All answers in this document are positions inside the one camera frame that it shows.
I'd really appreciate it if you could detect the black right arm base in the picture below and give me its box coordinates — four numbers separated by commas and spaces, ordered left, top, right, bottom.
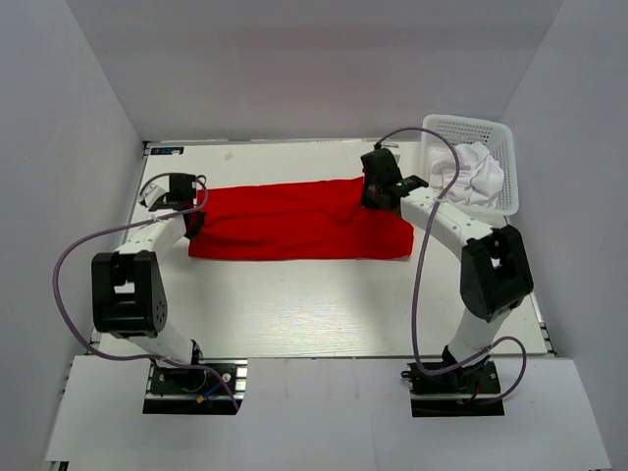
400, 360, 504, 418

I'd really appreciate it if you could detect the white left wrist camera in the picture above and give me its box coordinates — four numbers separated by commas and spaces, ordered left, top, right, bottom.
137, 183, 167, 211

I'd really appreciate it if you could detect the red t-shirt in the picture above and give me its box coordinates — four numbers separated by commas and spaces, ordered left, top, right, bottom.
188, 178, 414, 261

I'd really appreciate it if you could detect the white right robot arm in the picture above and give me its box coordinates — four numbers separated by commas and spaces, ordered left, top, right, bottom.
360, 147, 534, 392

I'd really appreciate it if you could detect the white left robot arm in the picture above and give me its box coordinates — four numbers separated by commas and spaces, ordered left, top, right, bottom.
91, 173, 208, 392

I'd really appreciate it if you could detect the white plastic basket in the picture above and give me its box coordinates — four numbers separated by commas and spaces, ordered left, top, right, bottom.
420, 114, 519, 216

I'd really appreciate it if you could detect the blue table label sticker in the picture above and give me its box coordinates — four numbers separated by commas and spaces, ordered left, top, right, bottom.
150, 146, 184, 156

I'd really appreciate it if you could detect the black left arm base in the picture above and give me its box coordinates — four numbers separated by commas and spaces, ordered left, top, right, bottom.
142, 359, 248, 416

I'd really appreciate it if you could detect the white t-shirt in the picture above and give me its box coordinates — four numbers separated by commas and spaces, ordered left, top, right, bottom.
429, 141, 504, 209

